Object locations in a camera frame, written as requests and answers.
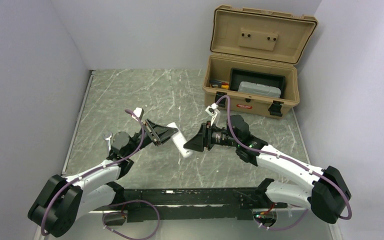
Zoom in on silver wrench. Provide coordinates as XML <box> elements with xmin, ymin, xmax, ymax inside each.
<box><xmin>102</xmin><ymin>131</ymin><xmax>113</xmax><ymax>155</ymax></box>

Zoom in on tan plastic toolbox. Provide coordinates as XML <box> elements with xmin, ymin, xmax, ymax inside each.
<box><xmin>202</xmin><ymin>5</ymin><xmax>319</xmax><ymax>119</ymax></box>

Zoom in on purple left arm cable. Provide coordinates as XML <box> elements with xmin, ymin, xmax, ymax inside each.
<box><xmin>40</xmin><ymin>108</ymin><xmax>147</xmax><ymax>237</ymax></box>

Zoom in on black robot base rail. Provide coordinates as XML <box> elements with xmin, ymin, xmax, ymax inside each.
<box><xmin>111</xmin><ymin>187</ymin><xmax>288</xmax><ymax>223</ymax></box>

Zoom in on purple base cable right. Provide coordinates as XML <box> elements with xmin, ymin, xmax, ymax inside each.
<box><xmin>256</xmin><ymin>206</ymin><xmax>309</xmax><ymax>232</ymax></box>

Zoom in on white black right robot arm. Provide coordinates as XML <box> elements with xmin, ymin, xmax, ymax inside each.
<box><xmin>183</xmin><ymin>115</ymin><xmax>352</xmax><ymax>224</ymax></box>

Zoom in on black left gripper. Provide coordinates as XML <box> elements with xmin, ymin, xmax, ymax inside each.
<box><xmin>125</xmin><ymin>118</ymin><xmax>179</xmax><ymax>158</ymax></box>

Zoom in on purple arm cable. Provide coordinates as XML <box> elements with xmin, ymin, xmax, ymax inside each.
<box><xmin>215</xmin><ymin>94</ymin><xmax>353</xmax><ymax>221</ymax></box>
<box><xmin>40</xmin><ymin>108</ymin><xmax>147</xmax><ymax>237</ymax></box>

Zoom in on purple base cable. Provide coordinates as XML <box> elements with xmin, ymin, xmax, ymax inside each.
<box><xmin>256</xmin><ymin>206</ymin><xmax>309</xmax><ymax>232</ymax></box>
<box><xmin>101</xmin><ymin>199</ymin><xmax>161</xmax><ymax>240</ymax></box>

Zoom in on screwdrivers in toolbox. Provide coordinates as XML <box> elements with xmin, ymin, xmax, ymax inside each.
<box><xmin>209</xmin><ymin>79</ymin><xmax>230</xmax><ymax>90</ymax></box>

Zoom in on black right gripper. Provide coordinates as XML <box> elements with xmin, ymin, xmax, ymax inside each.
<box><xmin>183</xmin><ymin>121</ymin><xmax>240</xmax><ymax>153</ymax></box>

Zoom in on grey plastic case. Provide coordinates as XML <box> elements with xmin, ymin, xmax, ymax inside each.
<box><xmin>237</xmin><ymin>81</ymin><xmax>282</xmax><ymax>98</ymax></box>

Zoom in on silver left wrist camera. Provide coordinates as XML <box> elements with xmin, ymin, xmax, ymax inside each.
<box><xmin>131</xmin><ymin>107</ymin><xmax>145</xmax><ymax>120</ymax></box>

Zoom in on black toolbox tray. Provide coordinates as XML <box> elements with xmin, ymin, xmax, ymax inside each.
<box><xmin>229</xmin><ymin>68</ymin><xmax>286</xmax><ymax>98</ymax></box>

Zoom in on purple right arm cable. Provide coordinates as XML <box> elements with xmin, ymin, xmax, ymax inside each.
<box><xmin>215</xmin><ymin>94</ymin><xmax>353</xmax><ymax>221</ymax></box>

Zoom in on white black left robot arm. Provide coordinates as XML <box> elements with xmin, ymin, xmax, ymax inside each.
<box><xmin>27</xmin><ymin>119</ymin><xmax>186</xmax><ymax>238</ymax></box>

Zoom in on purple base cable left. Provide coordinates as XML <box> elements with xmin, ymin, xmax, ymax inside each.
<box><xmin>101</xmin><ymin>199</ymin><xmax>161</xmax><ymax>240</ymax></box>

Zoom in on white remote control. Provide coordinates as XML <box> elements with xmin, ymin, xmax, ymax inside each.
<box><xmin>167</xmin><ymin>122</ymin><xmax>192</xmax><ymax>159</ymax></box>

